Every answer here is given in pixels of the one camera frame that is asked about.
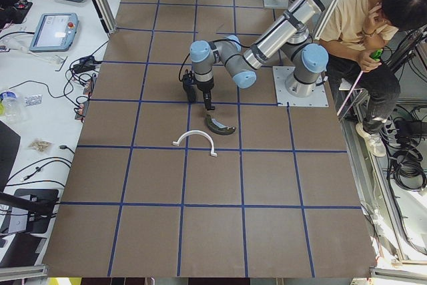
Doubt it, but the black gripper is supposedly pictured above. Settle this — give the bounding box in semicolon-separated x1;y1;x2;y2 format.
181;69;216;111

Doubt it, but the green brake shoe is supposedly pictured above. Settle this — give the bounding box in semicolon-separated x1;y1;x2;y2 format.
205;114;236;135

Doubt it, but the teach pendant near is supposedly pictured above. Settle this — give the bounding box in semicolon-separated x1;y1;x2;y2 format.
29;13;79;53

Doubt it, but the small bag of parts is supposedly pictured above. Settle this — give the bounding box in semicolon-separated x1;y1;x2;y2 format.
27;139;53;153

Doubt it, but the seated person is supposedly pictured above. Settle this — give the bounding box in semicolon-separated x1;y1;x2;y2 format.
320;0;426;158

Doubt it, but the clear plastic water bottle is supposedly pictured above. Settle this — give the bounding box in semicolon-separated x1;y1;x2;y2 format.
1;89;27;123

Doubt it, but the white curved plastic bracket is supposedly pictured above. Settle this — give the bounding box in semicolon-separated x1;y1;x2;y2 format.
171;129;218;157

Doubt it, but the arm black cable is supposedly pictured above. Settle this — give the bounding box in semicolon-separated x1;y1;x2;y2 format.
177;0;321;82

